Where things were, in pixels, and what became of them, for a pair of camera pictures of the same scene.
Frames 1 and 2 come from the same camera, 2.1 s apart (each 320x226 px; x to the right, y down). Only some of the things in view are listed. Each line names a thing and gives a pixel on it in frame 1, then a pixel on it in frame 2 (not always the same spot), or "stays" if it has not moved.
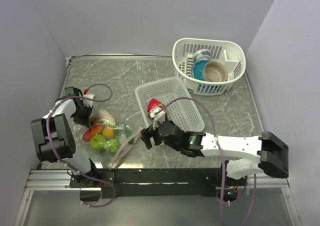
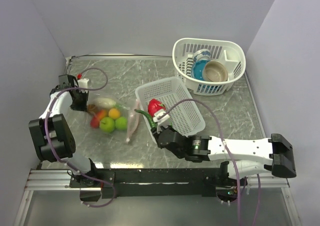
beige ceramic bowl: x=215 y=71 stays
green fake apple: x=96 y=142 → x=107 y=124
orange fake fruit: x=107 y=132 → x=114 y=113
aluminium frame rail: x=58 y=179 stays
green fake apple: x=112 y=145 → x=121 y=123
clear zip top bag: x=103 y=138 → x=108 y=115
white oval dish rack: x=208 y=67 stays
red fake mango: x=96 y=129 → x=95 y=121
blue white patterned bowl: x=202 y=54 stays
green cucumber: x=120 y=126 → x=153 y=123
